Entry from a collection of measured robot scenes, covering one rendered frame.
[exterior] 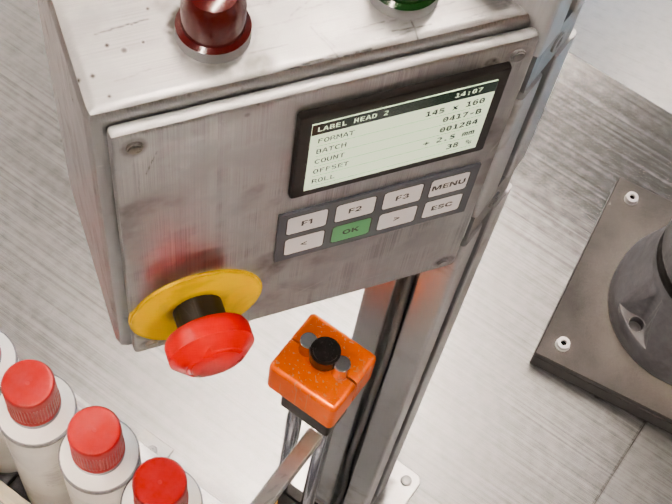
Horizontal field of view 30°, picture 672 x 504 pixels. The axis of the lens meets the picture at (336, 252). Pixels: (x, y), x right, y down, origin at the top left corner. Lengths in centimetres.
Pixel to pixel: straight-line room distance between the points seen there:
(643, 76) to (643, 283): 30
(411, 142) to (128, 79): 12
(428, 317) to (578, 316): 46
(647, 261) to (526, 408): 16
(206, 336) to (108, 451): 27
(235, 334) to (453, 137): 12
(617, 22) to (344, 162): 88
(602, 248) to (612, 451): 18
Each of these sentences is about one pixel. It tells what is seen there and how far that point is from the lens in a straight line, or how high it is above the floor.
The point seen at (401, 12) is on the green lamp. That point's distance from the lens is 44.
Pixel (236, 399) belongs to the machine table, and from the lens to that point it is 106.
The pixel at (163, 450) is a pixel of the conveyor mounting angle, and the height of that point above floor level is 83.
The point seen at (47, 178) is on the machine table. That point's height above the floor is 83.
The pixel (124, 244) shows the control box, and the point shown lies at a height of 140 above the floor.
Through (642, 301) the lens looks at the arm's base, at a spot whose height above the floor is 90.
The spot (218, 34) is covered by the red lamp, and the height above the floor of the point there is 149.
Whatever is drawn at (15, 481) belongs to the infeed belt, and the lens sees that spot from 100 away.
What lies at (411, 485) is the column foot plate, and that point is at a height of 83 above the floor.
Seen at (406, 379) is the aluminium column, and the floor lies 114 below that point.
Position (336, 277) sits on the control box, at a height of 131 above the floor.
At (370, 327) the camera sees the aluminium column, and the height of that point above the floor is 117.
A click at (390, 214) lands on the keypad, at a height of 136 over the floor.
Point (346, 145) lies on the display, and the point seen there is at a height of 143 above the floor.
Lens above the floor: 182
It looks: 61 degrees down
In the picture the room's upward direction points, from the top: 11 degrees clockwise
